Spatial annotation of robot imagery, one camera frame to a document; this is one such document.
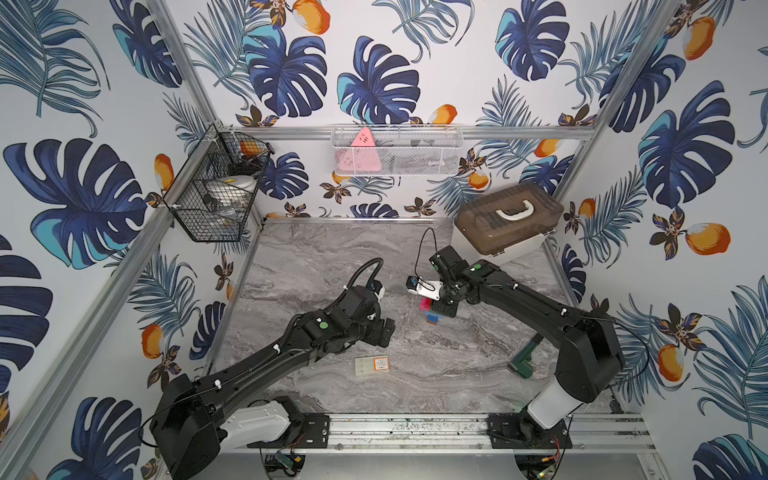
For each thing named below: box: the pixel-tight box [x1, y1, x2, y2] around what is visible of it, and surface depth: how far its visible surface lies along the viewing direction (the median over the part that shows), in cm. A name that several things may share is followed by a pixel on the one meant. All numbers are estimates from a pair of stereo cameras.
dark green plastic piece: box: [510, 340, 539, 378], surface depth 85 cm
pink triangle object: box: [339, 127, 382, 172], surface depth 92 cm
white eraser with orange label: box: [354, 356, 390, 376], surface depth 85 cm
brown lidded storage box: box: [452, 182, 564, 261], surface depth 98 cm
